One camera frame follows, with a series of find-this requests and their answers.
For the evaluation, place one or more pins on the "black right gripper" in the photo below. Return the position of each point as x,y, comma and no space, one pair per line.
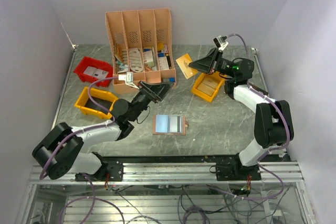
207,63

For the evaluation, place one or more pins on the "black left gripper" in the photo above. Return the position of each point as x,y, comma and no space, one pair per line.
160,88

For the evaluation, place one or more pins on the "yellow bin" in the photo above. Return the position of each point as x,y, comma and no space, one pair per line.
96,102
201,94

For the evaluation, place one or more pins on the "card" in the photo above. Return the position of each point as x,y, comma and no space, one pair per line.
183,63
208,85

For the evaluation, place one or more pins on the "pink leather card holder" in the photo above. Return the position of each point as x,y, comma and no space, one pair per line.
169,125

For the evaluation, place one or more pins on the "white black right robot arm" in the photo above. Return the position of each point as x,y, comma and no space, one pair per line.
273,128

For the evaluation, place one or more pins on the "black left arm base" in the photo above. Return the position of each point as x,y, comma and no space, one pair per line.
100,169

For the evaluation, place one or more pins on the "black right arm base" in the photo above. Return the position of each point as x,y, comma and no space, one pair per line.
234,172

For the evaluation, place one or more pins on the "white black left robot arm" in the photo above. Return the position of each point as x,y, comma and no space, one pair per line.
61,150

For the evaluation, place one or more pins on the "cards in red bin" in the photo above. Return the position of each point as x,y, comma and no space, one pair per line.
95,72

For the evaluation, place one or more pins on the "blue grey cylinder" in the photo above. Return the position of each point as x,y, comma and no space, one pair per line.
168,79

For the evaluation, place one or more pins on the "white box in organizer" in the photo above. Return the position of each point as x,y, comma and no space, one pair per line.
148,58

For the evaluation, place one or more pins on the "white oval perforated board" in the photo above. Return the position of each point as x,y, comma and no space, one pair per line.
135,60

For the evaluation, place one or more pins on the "peach plastic desk organizer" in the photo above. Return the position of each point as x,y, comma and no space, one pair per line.
149,29

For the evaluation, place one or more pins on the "black book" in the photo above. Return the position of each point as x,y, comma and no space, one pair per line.
258,89

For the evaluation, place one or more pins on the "red plastic bin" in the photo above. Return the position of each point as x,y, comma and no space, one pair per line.
87,61

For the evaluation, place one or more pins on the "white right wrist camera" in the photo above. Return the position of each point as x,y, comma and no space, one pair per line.
220,42

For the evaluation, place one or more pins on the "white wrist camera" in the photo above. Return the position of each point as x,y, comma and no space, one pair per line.
220,42
128,79

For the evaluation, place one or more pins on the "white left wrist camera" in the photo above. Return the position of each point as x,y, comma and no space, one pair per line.
128,79

